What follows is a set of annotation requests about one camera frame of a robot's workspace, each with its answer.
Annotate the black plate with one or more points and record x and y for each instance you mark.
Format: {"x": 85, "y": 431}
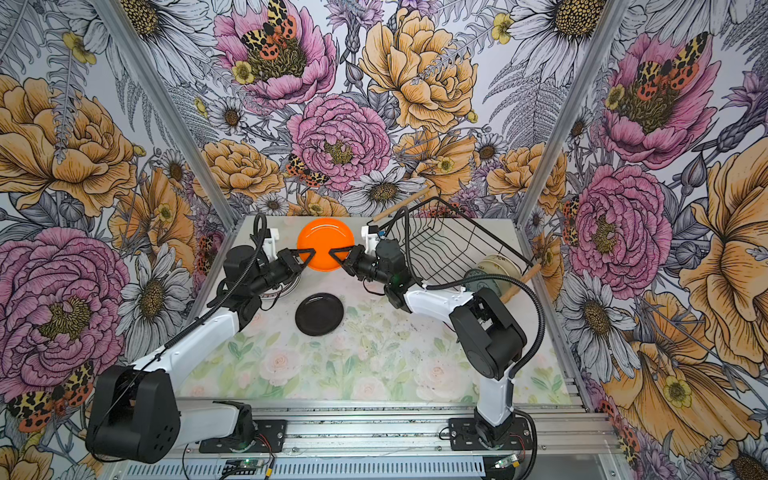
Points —
{"x": 319, "y": 314}

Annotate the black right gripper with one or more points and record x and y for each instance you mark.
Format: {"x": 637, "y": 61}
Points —
{"x": 350, "y": 263}

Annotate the orange plate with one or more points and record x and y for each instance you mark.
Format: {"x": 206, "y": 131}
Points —
{"x": 324, "y": 234}

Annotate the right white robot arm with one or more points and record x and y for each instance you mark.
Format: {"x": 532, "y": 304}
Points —
{"x": 492, "y": 340}

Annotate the black wire dish rack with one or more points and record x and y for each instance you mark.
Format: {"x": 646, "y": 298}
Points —
{"x": 444, "y": 242}

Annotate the beige green rimmed plate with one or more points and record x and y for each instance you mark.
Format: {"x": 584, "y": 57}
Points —
{"x": 494, "y": 264}

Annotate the aluminium mounting rail frame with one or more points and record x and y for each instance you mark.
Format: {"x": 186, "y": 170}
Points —
{"x": 357, "y": 430}

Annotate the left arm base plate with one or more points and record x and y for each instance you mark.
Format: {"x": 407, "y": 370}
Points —
{"x": 264, "y": 436}

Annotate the right green circuit board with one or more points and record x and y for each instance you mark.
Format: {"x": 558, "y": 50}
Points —
{"x": 510, "y": 461}

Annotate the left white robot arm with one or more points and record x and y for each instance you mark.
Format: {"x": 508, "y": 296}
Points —
{"x": 136, "y": 414}

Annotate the far wooden rack handle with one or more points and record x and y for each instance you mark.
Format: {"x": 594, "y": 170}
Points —
{"x": 404, "y": 203}

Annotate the white vented cable duct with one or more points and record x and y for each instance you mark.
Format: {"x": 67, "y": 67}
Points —
{"x": 380, "y": 467}

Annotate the rearmost green red rimmed plate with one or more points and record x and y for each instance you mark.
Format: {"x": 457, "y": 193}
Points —
{"x": 282, "y": 289}

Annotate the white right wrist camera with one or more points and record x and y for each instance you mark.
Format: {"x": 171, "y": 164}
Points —
{"x": 370, "y": 237}

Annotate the left green circuit board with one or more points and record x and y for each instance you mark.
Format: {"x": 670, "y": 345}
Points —
{"x": 246, "y": 466}

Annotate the green circuit board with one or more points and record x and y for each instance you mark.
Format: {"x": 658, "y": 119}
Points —
{"x": 246, "y": 466}
{"x": 510, "y": 461}

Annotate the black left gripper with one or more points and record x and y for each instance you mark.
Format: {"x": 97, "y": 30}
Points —
{"x": 290, "y": 258}

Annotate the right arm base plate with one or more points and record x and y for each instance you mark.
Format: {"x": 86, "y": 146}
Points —
{"x": 476, "y": 434}

